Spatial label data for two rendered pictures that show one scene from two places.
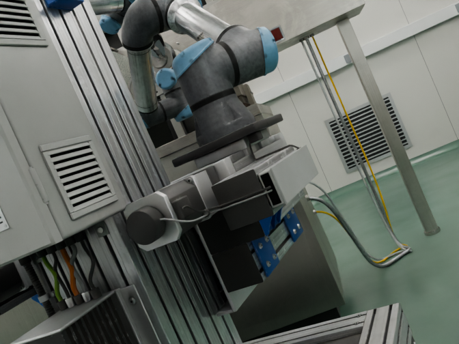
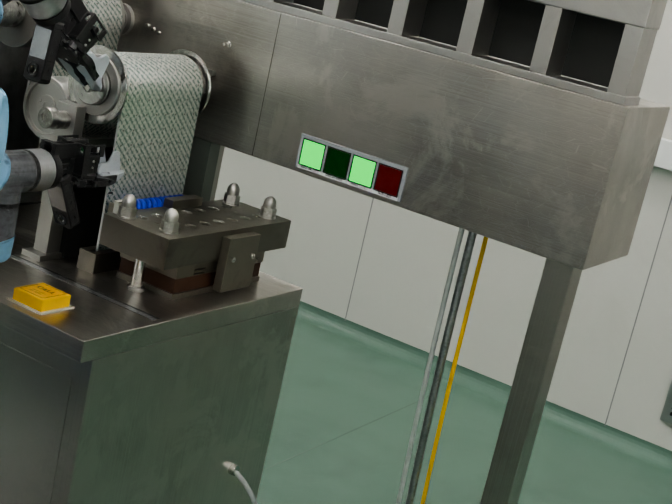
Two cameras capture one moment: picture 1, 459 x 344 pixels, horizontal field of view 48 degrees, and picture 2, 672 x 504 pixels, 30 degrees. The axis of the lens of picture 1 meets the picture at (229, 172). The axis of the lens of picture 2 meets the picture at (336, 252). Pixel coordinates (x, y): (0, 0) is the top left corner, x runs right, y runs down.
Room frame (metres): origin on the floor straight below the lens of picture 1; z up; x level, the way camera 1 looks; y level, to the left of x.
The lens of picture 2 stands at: (0.13, -1.16, 1.64)
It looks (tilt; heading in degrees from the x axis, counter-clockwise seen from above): 15 degrees down; 19
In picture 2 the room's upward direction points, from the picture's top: 13 degrees clockwise
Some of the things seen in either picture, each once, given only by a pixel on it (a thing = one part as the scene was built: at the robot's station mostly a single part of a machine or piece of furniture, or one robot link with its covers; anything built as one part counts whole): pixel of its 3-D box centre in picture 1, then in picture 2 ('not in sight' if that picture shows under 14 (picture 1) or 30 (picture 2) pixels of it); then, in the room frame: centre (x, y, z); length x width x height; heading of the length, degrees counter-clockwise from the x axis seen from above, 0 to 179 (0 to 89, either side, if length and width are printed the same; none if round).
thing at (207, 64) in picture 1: (203, 72); not in sight; (1.26, -0.04, 0.98); 0.13 x 0.12 x 0.14; 111
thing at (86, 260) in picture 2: not in sight; (135, 252); (2.29, 0.00, 0.92); 0.28 x 0.04 x 0.04; 170
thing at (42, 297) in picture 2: not in sight; (41, 297); (1.92, -0.04, 0.91); 0.07 x 0.07 x 0.02; 80
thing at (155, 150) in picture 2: not in sight; (151, 160); (2.29, 0.00, 1.11); 0.23 x 0.01 x 0.18; 170
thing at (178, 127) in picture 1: (169, 106); (52, 181); (2.14, 0.12, 1.05); 0.06 x 0.05 x 0.31; 170
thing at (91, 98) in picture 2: (158, 59); (93, 84); (2.17, 0.08, 1.25); 0.07 x 0.02 x 0.07; 80
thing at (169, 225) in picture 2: not in sight; (170, 219); (2.14, -0.15, 1.05); 0.04 x 0.04 x 0.04
